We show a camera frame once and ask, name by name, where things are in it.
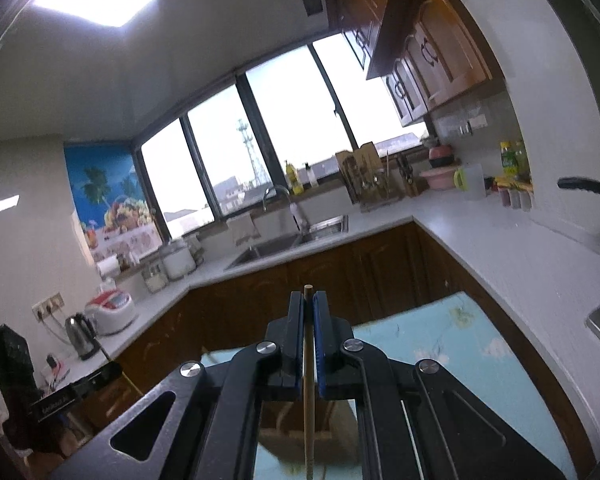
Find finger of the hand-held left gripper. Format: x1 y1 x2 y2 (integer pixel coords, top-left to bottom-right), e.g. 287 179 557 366
70 361 125 400

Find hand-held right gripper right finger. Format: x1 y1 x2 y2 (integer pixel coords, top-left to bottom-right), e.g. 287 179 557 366
312 291 568 480

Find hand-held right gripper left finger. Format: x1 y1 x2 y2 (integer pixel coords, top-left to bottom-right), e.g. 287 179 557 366
45 291 308 480

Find wooden chopstick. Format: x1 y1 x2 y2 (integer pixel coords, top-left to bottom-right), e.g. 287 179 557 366
302 285 315 480

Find wooden utensil holder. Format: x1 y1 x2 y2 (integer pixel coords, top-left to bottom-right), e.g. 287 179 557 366
257 400 358 465

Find steel electric kettle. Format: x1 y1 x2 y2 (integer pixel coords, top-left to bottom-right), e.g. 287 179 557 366
64 312 104 361

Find red and white cooker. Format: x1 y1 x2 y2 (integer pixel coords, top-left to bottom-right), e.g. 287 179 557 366
84 290 139 336

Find stainless steel sink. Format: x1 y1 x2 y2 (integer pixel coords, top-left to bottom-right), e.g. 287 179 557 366
223 215 350 272

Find floral light blue tablecloth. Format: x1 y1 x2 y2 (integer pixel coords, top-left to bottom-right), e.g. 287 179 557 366
202 290 578 480

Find paper towel roll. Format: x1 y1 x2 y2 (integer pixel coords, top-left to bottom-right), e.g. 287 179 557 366
97 255 120 281

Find glass storage jar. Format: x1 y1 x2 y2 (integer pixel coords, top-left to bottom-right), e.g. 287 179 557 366
142 260 169 294

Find beige dish cloth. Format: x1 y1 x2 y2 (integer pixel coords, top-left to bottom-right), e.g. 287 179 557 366
227 212 261 246

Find white rice cooker pot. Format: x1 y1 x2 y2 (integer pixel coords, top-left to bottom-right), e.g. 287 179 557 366
158 239 197 281

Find chrome kitchen faucet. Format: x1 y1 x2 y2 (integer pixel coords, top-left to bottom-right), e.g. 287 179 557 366
261 185 311 235

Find yellow oil bottle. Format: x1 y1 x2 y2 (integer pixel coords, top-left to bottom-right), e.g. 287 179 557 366
284 160 305 196

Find wooden countertop cutlery rack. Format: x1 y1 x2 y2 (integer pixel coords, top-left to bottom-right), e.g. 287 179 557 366
334 142 399 212

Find tropical fruit poster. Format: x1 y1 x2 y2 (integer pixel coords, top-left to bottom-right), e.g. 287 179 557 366
64 146 163 264

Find wooden knife block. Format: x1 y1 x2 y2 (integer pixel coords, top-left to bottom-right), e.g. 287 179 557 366
397 152 424 197

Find pink plastic basin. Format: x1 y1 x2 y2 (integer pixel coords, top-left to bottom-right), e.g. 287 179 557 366
419 167 462 191

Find large kitchen window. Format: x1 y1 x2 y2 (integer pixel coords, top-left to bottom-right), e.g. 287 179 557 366
131 30 431 242

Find red lidded pot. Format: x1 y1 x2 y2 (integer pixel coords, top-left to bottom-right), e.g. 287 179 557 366
427 145 455 170

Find row of spice jars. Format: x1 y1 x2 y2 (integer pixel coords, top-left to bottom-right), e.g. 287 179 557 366
496 182 535 211

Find green drink bottle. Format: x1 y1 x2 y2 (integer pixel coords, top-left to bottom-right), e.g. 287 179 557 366
515 139 531 181
499 141 518 179

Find wooden upper cabinets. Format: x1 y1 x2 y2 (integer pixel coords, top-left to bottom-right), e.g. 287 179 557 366
320 0 507 128

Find beige wall socket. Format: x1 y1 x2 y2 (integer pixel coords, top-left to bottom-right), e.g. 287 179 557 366
32 292 65 321

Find white jug green handle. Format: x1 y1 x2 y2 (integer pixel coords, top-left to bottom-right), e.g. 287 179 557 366
453 162 487 201

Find white wall socket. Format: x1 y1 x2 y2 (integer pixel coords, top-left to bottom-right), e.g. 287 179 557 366
457 114 487 136

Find black pan handle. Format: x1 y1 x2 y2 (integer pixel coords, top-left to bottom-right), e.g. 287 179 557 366
557 177 600 256

